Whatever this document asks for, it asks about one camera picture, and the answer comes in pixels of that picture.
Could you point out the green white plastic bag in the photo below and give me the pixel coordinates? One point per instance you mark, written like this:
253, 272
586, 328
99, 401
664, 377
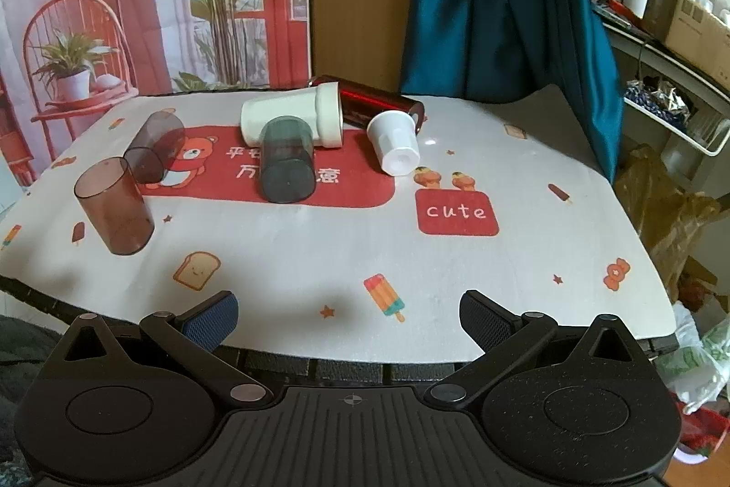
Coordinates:
707, 356

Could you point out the red bag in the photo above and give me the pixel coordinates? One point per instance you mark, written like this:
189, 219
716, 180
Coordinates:
707, 433

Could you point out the small brown box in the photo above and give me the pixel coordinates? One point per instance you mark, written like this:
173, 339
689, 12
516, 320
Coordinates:
659, 10

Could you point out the dark grey transparent cup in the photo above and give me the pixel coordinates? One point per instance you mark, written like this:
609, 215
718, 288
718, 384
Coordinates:
287, 162

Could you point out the printed table mat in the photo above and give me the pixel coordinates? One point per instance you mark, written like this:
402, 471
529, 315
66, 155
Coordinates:
353, 247

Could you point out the cardboard box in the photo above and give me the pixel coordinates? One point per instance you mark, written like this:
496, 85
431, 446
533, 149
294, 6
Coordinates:
698, 28

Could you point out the large white cup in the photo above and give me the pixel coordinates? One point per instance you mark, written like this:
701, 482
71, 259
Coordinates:
285, 119

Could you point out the brown transparent cup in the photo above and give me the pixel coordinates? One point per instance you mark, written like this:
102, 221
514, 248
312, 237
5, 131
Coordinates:
154, 144
117, 213

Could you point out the black table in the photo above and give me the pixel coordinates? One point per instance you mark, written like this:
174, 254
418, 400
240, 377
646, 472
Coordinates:
342, 366

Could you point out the red metallic cup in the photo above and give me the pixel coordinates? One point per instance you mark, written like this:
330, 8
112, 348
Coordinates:
373, 103

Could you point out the dark cloth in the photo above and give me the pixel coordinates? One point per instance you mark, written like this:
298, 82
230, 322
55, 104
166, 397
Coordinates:
28, 356

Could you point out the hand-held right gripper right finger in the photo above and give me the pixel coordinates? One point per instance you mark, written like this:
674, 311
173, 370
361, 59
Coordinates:
486, 320

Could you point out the brown plastic bag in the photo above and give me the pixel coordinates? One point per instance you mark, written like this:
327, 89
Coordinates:
664, 213

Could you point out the white shelf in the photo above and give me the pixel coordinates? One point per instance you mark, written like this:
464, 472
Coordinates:
684, 65

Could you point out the small white cup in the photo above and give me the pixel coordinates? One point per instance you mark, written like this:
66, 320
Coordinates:
392, 142

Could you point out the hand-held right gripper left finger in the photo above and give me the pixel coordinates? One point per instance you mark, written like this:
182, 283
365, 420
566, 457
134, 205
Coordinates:
210, 320

